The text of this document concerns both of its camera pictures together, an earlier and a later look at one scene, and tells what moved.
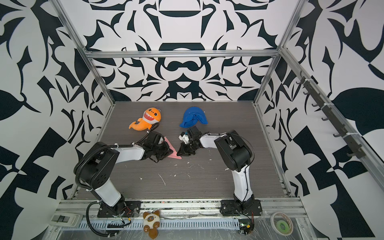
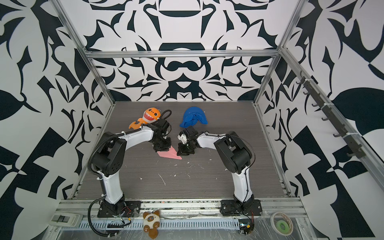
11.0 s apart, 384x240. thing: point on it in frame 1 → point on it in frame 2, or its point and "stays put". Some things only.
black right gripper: [184, 148] stays put
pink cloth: [174, 154] stays put
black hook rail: [355, 151] stays put
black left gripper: [168, 151] → [157, 148]
